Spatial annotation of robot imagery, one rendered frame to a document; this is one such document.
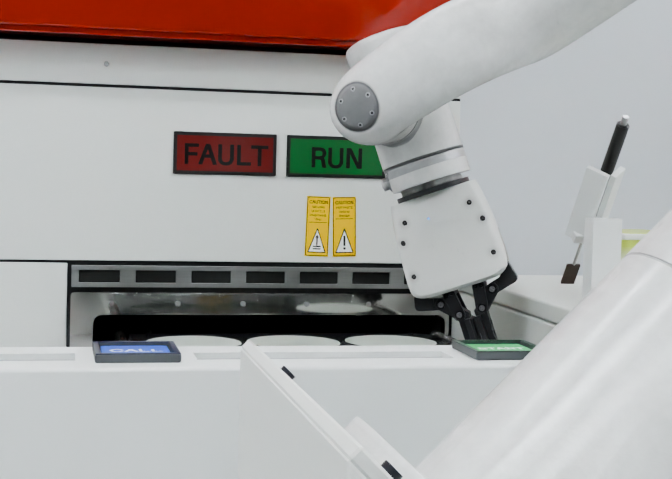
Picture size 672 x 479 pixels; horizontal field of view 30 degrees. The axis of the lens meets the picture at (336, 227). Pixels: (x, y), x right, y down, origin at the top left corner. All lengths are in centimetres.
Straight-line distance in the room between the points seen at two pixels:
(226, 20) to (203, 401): 66
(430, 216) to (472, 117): 185
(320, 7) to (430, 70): 30
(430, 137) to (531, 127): 191
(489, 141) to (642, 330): 256
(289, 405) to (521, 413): 10
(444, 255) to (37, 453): 54
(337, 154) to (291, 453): 98
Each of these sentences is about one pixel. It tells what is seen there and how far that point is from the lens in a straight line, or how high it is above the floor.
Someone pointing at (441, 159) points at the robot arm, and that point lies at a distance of 123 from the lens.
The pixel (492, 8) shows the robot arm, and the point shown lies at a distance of 118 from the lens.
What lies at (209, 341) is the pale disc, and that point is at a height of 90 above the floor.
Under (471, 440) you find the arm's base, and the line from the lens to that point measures 55.
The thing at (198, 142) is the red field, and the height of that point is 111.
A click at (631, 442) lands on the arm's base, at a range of 52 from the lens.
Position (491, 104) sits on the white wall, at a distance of 309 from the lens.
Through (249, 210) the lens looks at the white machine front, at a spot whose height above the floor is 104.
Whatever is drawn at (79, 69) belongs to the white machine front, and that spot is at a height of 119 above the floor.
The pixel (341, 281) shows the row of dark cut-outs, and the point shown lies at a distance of 147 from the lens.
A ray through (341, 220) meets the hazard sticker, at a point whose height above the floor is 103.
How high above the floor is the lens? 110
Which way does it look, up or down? 3 degrees down
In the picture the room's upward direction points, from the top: 2 degrees clockwise
